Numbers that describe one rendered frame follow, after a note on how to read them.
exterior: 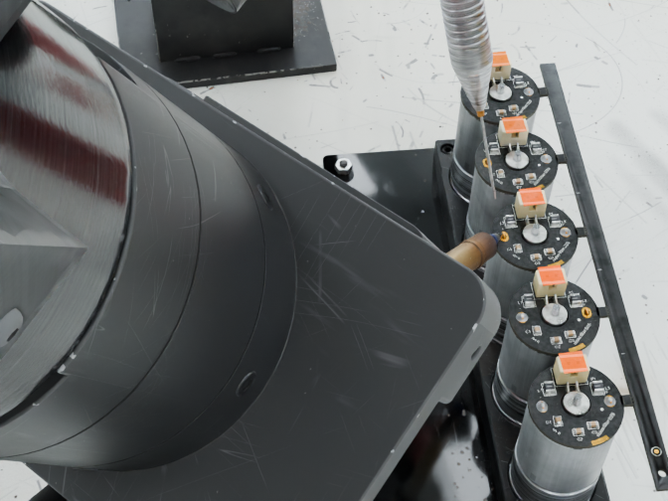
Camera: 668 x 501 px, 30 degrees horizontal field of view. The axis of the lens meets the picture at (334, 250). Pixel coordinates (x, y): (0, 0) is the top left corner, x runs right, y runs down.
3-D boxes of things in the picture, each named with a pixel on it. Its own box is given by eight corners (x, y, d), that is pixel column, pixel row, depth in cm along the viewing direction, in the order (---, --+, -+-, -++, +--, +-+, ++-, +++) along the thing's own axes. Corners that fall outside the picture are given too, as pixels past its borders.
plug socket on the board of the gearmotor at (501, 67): (485, 86, 39) (488, 72, 39) (481, 68, 40) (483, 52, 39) (510, 84, 39) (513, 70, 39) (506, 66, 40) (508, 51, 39)
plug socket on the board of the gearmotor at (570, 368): (558, 394, 33) (562, 381, 32) (552, 366, 33) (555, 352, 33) (587, 391, 33) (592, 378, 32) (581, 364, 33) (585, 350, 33)
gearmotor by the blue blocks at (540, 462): (514, 532, 36) (539, 447, 32) (499, 455, 37) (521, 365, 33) (597, 524, 36) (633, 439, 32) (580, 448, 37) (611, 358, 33)
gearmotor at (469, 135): (453, 225, 42) (468, 122, 38) (442, 170, 44) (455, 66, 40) (524, 220, 43) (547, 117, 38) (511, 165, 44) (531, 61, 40)
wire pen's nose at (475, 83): (480, 92, 34) (473, 45, 33) (509, 105, 33) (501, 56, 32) (450, 111, 33) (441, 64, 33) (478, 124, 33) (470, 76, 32)
